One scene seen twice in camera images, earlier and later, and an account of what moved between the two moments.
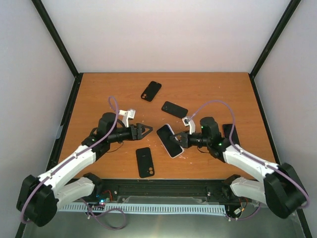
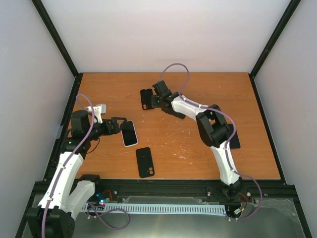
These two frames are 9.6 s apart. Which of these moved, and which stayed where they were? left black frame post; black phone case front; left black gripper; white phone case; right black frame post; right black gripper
Moved: right black gripper; white phone case; left black gripper
Stayed: left black frame post; right black frame post; black phone case front
